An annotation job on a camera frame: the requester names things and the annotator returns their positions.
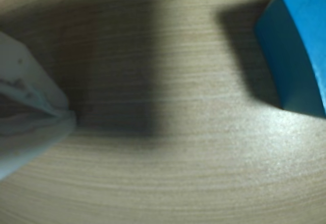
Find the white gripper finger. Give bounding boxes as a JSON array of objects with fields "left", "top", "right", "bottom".
[
  {"left": 0, "top": 110, "right": 77, "bottom": 181},
  {"left": 0, "top": 32, "right": 70, "bottom": 119}
]

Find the blue cube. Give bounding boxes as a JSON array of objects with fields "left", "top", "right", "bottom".
[{"left": 255, "top": 0, "right": 326, "bottom": 119}]

